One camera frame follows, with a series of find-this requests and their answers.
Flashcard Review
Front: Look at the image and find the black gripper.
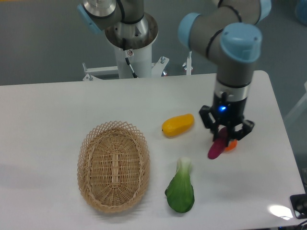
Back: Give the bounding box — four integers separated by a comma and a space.
199, 94, 255, 147

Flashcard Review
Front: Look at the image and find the purple sweet potato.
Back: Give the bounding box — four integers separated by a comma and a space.
208, 127, 228, 160

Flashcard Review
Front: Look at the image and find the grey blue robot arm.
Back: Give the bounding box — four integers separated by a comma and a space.
77, 0, 272, 144

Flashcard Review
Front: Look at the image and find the woven wicker basket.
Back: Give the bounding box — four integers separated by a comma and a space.
77, 121, 150, 213

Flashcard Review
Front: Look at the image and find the orange tangerine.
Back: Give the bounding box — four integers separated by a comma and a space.
225, 139, 237, 152

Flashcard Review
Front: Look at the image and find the yellow mango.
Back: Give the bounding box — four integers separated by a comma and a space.
161, 114, 194, 138

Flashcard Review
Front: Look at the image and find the green bok choy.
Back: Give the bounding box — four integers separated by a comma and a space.
165, 157, 195, 213

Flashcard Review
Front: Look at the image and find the black device at table edge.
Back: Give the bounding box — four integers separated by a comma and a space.
290, 194, 307, 219

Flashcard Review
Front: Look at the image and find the white metal base frame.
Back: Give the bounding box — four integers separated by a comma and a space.
82, 51, 193, 81

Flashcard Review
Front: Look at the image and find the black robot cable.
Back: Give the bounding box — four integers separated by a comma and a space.
122, 38, 139, 79

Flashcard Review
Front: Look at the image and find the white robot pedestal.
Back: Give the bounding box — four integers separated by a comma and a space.
104, 12, 159, 79

